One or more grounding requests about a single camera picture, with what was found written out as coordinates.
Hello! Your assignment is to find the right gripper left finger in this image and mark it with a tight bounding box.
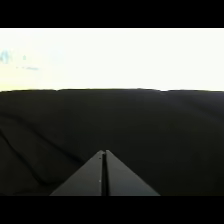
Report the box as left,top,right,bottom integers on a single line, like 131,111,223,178
49,150,106,197

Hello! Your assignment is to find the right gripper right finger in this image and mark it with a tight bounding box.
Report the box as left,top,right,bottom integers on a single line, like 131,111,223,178
105,149,161,197

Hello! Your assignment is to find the black garment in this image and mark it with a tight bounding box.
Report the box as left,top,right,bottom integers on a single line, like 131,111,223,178
0,87,224,197

